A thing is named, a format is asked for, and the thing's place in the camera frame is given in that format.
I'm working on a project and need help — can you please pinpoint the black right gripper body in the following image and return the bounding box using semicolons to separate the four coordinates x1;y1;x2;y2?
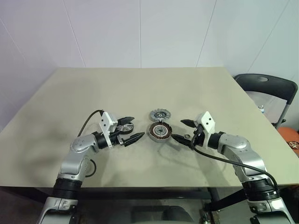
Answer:
190;121;206;148

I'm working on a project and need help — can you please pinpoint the small metal fitting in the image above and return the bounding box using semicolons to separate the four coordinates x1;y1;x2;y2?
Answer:
199;205;213;224

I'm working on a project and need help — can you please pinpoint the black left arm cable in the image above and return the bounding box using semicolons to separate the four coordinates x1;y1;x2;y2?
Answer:
78;109;105;177

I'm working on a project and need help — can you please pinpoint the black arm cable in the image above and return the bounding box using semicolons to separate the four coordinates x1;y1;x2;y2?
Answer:
78;109;105;177
190;126;281;193

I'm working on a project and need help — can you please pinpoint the black table frame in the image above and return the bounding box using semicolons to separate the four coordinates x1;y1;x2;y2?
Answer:
0;186;248;212

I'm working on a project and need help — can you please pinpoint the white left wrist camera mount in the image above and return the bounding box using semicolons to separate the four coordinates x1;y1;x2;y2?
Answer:
98;112;117;149

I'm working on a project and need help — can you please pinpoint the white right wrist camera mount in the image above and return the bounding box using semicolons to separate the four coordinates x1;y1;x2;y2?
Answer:
194;111;216;148

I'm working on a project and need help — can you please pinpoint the black folding chair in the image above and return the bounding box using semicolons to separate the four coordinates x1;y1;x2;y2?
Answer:
234;73;299;129

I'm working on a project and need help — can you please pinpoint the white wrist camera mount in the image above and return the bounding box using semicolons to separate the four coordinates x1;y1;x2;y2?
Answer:
194;111;216;148
98;112;117;149

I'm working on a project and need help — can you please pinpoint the motor stator with copper windings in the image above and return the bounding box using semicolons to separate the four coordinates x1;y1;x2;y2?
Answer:
146;121;173;142

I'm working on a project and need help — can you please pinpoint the grey motor end cover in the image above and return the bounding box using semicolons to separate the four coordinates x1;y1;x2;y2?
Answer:
149;108;172;121

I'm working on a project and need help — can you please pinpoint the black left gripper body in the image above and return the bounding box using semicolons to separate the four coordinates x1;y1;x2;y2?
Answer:
108;118;127;148

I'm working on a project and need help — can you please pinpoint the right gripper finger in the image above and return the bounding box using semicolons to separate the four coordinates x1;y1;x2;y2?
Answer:
180;119;196;128
172;134;193;147

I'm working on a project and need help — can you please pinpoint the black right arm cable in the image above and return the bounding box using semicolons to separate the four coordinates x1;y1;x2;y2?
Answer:
190;126;281;193

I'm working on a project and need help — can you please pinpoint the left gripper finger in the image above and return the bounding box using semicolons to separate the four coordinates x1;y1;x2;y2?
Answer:
118;116;135;125
121;132;146;147

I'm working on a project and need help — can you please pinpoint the dark rounded hump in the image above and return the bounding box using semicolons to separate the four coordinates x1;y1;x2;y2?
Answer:
163;205;195;224

